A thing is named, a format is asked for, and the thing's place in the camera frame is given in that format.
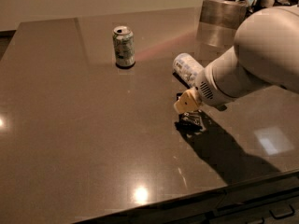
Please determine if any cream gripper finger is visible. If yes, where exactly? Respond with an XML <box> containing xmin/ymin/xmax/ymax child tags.
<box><xmin>174</xmin><ymin>100</ymin><xmax>188</xmax><ymax>114</ymax></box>

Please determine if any black rxbar chocolate wrapper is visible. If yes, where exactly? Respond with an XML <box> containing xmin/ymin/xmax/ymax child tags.
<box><xmin>174</xmin><ymin>91</ymin><xmax>207</xmax><ymax>133</ymax></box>

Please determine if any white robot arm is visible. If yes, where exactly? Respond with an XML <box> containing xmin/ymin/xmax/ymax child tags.
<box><xmin>173</xmin><ymin>6</ymin><xmax>299</xmax><ymax>114</ymax></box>

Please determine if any clear blue-label plastic bottle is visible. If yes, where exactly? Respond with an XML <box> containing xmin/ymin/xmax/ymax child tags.
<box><xmin>173</xmin><ymin>53</ymin><xmax>204</xmax><ymax>87</ymax></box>

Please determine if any stainless steel box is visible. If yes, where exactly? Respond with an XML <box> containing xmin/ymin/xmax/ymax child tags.
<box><xmin>199</xmin><ymin>0</ymin><xmax>248</xmax><ymax>29</ymax></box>

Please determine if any green white soda can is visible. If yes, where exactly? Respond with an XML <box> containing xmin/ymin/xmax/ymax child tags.
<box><xmin>112</xmin><ymin>25</ymin><xmax>135</xmax><ymax>68</ymax></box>

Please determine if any black drawer handle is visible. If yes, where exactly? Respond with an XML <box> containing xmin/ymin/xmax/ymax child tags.
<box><xmin>269</xmin><ymin>204</ymin><xmax>295</xmax><ymax>220</ymax></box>

